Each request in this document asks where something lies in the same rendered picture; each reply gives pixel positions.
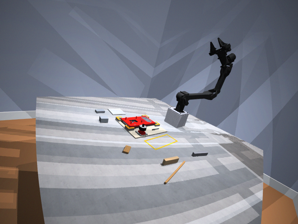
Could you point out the black wheel with grey rim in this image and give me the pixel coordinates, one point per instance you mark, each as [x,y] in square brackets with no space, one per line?
[142,128]

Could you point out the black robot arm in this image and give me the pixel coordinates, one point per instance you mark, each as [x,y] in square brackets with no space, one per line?
[183,97]

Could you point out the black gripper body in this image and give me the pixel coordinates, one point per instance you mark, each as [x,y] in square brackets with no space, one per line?
[220,52]

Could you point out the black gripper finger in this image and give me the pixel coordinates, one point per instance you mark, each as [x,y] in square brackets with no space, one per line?
[212,47]
[221,43]

